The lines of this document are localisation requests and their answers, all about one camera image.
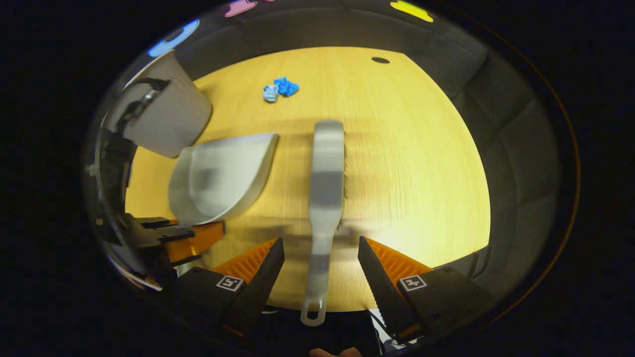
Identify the white garbage bin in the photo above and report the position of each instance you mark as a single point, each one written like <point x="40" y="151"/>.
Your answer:
<point x="173" y="124"/>

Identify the black desk grommet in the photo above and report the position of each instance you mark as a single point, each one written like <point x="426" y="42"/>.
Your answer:
<point x="380" y="60"/>

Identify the small grey broom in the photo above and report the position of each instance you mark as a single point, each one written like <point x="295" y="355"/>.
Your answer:
<point x="327" y="188"/>

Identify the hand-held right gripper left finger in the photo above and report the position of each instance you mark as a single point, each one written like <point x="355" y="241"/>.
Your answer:
<point x="263" y="287"/>

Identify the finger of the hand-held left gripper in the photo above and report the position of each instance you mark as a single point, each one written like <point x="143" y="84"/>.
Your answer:
<point x="198" y="243"/>
<point x="154" y="222"/>

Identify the white plastic dustpan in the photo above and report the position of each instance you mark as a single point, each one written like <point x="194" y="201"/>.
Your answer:
<point x="223" y="178"/>

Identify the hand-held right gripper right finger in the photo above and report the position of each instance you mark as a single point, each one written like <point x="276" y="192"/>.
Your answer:
<point x="379" y="287"/>

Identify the pale blue paper scrap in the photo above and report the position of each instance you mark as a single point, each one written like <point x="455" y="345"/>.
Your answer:
<point x="270" y="93"/>

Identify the wooden desktop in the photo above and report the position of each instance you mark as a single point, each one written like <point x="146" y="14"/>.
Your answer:
<point x="407" y="173"/>

